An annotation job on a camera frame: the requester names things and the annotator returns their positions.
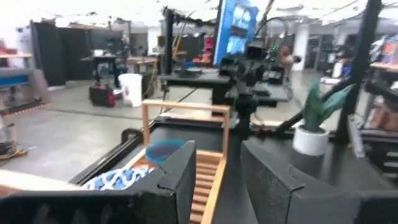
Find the teal plastic bowl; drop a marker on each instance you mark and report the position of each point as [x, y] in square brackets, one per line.
[161, 151]

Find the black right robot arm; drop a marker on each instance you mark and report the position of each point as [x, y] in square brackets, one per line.
[245, 105]

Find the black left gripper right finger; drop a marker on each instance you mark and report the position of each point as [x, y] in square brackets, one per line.
[280, 199]

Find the white plastic bucket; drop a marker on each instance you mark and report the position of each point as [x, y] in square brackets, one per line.
[130, 90]

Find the cluttered storage shelf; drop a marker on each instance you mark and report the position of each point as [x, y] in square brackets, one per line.
[384, 93]

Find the person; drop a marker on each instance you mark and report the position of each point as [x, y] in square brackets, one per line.
[287, 60]

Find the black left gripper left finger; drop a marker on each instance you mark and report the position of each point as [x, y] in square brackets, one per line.
[161, 199]

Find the green plant in white pot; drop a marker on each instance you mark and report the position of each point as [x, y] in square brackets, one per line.
[311, 141]

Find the black upright frame post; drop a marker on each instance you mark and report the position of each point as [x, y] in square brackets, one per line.
[360, 62]

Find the black partition curtain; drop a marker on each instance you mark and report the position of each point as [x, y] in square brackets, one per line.
[62, 53]

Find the workbench with blue panel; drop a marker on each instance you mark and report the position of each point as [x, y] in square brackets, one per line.
[18, 79]

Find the black table mat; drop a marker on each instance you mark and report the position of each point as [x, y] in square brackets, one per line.
[231, 199]

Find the wooden slatted shelf rack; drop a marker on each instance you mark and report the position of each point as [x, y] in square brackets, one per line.
[214, 174]

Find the gray floor equipment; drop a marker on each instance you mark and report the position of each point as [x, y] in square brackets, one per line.
[6, 140]

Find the blue-screen computer monitor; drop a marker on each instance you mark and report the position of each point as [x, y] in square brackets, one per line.
[236, 31]

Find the blue patterned paper plate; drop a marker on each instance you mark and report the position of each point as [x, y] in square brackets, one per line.
[115, 180]

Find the black monitor stand post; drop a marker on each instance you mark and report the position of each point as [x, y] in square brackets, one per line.
[169, 46]

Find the red and black case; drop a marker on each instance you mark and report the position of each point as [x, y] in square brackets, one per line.
[102, 96]

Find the wooden table with black legs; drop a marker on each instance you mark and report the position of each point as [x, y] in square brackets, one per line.
[105, 59]

